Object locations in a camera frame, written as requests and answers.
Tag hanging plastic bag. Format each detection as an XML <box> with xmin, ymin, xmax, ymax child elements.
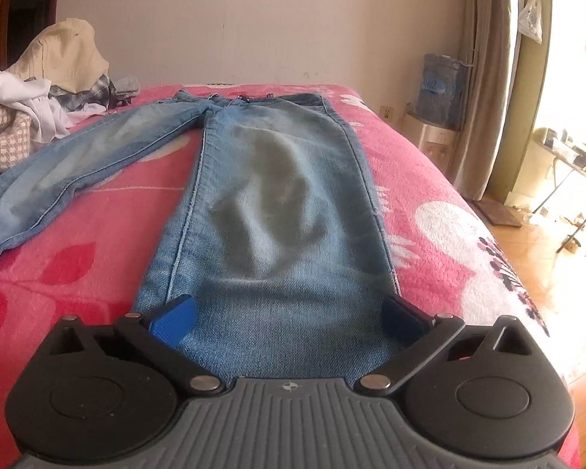
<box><xmin>520</xmin><ymin>0</ymin><xmax>544</xmax><ymax>41</ymax></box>

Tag grey plaid shirt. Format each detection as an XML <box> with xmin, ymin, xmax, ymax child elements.
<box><xmin>49</xmin><ymin>75</ymin><xmax>140</xmax><ymax>119</ymax></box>

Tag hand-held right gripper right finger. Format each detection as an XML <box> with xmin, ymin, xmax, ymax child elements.
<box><xmin>354</xmin><ymin>294</ymin><xmax>533</xmax><ymax>394</ymax></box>

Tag white shirt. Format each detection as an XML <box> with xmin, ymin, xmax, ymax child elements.
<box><xmin>0</xmin><ymin>68</ymin><xmax>74</xmax><ymax>143</ymax></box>

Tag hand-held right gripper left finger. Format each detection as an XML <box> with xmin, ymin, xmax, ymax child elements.
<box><xmin>49</xmin><ymin>294</ymin><xmax>225</xmax><ymax>394</ymax></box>

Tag folding table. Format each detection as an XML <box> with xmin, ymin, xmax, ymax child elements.
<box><xmin>531</xmin><ymin>127</ymin><xmax>586</xmax><ymax>251</ymax></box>

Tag white water dispenser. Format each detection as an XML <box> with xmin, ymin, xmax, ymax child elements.
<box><xmin>403</xmin><ymin>112</ymin><xmax>461</xmax><ymax>177</ymax></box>

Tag pink floral blanket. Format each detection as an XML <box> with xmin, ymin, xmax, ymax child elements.
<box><xmin>0</xmin><ymin>83</ymin><xmax>582</xmax><ymax>469</ymax></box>

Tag beige garment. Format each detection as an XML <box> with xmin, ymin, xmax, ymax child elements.
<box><xmin>5</xmin><ymin>18</ymin><xmax>111</xmax><ymax>93</ymax></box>

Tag blue jeans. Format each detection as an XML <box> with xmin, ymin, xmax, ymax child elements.
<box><xmin>0</xmin><ymin>89</ymin><xmax>401</xmax><ymax>387</ymax></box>

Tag beige curtain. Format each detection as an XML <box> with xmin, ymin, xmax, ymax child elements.
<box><xmin>447</xmin><ymin>0</ymin><xmax>524</xmax><ymax>201</ymax></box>

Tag dark floor mat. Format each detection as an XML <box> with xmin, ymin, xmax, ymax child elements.
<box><xmin>468</xmin><ymin>198</ymin><xmax>523</xmax><ymax>228</ymax></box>

